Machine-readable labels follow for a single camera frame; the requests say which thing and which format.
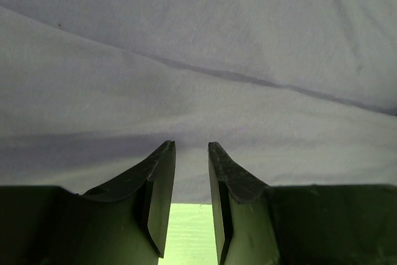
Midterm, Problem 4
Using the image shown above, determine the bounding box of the purple t shirt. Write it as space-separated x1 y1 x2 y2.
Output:
1 0 396 203

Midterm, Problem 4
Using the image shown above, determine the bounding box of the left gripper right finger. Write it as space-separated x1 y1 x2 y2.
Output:
208 142 396 264

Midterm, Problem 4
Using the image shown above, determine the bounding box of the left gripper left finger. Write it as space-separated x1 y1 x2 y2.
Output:
1 141 176 264

